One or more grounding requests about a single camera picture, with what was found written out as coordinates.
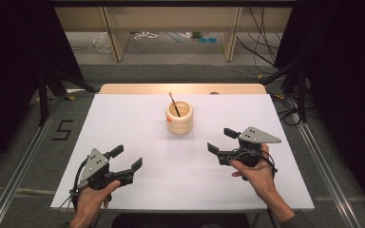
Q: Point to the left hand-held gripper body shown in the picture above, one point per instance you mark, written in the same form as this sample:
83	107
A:
94	164

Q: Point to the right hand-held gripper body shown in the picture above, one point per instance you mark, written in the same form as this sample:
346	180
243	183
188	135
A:
256	136

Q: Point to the ribbed wooden cup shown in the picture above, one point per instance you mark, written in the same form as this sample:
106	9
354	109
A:
179	125

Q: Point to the person's left hand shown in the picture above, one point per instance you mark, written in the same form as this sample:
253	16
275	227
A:
90	201

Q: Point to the person's right hand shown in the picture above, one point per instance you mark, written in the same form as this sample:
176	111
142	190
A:
259	180

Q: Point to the dark round grommet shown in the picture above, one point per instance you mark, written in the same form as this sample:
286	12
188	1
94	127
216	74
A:
214	93

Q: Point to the white board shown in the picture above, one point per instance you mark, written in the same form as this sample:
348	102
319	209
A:
183	190

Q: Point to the black metal stand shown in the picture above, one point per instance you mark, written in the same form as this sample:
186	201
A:
302	95
43	101

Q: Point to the blue disc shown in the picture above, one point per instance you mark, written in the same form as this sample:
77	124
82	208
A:
212	40
202	40

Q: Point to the black curtain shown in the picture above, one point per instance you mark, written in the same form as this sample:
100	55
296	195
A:
345	79
12	63

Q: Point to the clear plastic bag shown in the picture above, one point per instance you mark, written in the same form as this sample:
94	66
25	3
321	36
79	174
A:
103	42

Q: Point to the wooden shelf unit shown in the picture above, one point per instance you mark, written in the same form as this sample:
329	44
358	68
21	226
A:
171	19

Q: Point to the aluminium floor rail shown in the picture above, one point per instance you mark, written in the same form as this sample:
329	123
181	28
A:
326	171
19	175

